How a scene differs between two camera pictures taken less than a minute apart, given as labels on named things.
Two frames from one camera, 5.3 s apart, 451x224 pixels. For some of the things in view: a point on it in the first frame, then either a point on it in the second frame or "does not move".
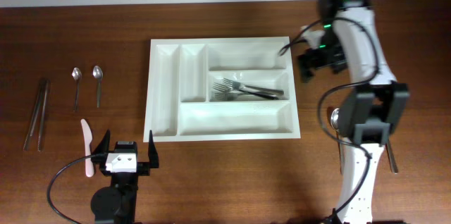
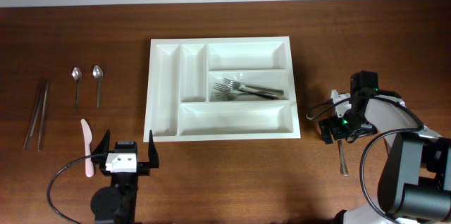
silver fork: [241, 86] does not move
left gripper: [144, 168] does not move
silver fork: [257, 94] does not move
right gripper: [306, 63] → [326, 131]
